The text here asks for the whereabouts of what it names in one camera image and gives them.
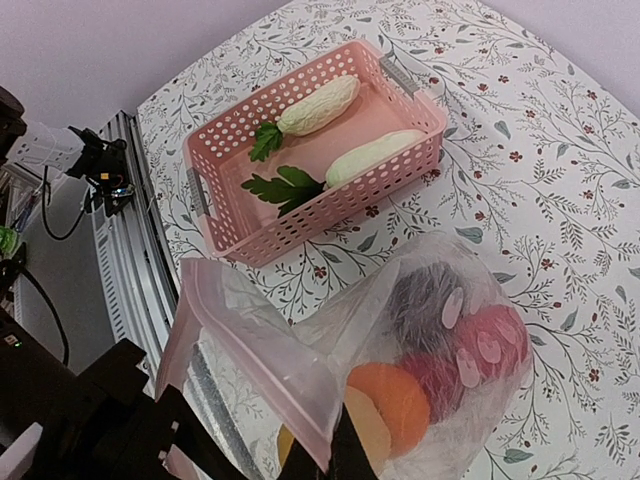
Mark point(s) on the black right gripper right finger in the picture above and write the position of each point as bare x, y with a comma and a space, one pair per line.
348, 458

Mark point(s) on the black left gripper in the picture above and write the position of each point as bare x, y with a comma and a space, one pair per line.
59, 425

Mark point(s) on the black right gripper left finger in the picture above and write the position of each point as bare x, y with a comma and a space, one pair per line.
300, 466

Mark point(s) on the yellow peach fruit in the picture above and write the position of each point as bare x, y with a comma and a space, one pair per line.
372, 432

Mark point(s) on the orange tangerine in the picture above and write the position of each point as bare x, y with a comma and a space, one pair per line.
400, 400

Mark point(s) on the red pomegranate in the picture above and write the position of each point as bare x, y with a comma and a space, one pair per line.
440, 380

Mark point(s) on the clear zip top bag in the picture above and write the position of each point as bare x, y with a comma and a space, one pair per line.
259, 383

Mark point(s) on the dark purple fruit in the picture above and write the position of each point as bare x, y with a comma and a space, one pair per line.
414, 309

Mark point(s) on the red apple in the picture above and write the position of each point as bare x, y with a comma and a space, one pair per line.
490, 344

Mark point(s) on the white eggplant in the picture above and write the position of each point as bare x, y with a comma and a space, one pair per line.
364, 157

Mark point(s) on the pink plastic basket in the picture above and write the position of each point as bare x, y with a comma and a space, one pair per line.
237, 225

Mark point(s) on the pale ridged gourd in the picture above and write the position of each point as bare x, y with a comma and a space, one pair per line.
320, 108

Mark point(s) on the floral patterned table mat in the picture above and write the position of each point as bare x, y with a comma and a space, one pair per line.
539, 177

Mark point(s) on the aluminium front rail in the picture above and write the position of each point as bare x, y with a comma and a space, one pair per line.
95, 249

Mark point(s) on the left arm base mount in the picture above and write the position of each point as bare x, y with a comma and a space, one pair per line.
103, 164

